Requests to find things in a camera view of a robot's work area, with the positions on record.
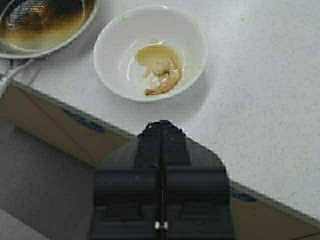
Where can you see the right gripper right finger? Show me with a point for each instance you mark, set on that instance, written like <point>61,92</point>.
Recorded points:
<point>197,189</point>

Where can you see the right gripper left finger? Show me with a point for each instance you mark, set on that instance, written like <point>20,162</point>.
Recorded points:
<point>128,203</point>

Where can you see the steel frying pan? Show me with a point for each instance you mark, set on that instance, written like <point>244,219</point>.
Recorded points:
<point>31,30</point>

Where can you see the blue recycle sticker right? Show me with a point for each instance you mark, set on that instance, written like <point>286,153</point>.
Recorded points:
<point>236,193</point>

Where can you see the blue recycle sticker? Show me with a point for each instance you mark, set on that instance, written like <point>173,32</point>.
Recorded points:
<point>84,122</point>
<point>236,193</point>

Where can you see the blue recycle sticker left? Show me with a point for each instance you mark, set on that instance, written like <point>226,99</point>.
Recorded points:
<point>84,122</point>

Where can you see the wooden island cabinet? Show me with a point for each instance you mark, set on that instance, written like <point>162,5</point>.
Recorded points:
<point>44,118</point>

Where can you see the white serving bowl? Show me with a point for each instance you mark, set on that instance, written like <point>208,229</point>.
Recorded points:
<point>131,43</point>

